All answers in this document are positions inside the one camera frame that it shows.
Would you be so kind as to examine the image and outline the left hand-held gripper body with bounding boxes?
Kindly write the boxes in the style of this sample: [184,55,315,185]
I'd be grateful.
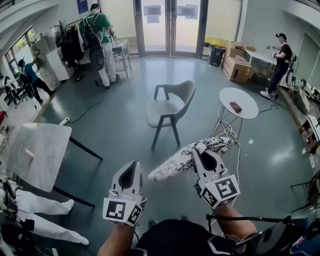
[102,188,148,227]

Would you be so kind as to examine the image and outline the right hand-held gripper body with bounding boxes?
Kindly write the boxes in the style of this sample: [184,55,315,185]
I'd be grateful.
[193,168,242,210]

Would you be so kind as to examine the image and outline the white black floral cushion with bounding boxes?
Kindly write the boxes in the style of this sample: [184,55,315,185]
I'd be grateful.
[147,136,235,184]

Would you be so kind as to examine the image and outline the grey chair with dark legs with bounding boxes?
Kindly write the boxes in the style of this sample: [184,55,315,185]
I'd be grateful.
[145,80,197,151]

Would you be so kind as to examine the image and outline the person's left forearm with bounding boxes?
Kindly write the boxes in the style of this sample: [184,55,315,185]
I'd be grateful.
[97,223,136,256]

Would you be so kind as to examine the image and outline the person's right forearm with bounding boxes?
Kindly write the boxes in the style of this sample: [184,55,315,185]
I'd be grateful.
[213,204,258,241]

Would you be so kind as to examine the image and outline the red pouch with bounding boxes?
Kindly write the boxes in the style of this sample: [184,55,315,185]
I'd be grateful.
[229,100,243,113]

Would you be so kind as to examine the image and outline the person's black clothing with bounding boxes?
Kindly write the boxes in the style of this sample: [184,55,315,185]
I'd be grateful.
[131,218,237,256]

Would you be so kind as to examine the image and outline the round white side table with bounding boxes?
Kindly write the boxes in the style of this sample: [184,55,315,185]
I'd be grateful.
[211,87,260,145]

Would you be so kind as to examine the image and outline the marble table with black legs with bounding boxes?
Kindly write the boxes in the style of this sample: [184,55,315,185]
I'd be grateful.
[6,122,104,209]

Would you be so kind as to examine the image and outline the large cardboard box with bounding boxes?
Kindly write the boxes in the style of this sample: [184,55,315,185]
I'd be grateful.
[222,55,254,84]

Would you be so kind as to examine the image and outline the black bin with yellow bag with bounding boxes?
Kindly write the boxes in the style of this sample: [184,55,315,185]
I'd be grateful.
[208,42,226,68]

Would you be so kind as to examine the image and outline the long white table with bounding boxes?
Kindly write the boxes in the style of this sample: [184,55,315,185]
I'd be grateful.
[244,47,279,79]

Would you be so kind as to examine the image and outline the open cardboard box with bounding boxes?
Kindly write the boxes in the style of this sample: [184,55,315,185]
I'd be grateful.
[225,41,256,60]

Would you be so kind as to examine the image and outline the small white metal table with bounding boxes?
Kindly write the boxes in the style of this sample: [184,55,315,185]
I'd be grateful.
[110,38,133,79]

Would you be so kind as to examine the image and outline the glass double doors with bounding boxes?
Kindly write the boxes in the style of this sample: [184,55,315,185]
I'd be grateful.
[133,0,210,57]

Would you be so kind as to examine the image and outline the white drawer cabinet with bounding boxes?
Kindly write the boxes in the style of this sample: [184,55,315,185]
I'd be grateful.
[46,46,76,84]

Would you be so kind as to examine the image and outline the clothes rack with dark clothes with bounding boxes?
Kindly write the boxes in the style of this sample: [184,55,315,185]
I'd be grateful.
[59,20,85,76]

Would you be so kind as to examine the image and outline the white pegboard shelf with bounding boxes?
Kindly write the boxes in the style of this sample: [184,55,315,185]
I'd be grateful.
[29,36,61,92]

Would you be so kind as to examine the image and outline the potted plant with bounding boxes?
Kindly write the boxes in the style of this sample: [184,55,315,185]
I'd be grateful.
[53,20,67,48]

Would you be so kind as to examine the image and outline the blue poster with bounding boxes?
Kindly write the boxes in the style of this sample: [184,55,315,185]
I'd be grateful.
[76,0,88,15]

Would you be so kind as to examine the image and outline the white cable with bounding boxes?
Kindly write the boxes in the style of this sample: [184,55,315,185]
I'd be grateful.
[216,104,243,176]

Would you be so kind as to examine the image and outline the black rig cable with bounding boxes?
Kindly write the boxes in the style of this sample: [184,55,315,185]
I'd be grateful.
[205,213,295,225]

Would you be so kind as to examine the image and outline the black floor cable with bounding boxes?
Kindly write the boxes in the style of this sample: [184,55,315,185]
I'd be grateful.
[67,81,106,124]

